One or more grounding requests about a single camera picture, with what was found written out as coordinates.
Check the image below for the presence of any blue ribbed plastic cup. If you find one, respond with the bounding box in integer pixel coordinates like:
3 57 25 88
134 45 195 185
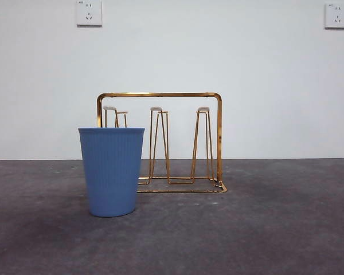
78 127 146 218

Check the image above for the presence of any gold wire cup rack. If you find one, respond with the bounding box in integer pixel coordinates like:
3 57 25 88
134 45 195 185
96 92 228 194

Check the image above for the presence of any white wall socket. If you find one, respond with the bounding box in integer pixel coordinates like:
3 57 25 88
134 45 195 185
76 0 103 28
324 3 344 30

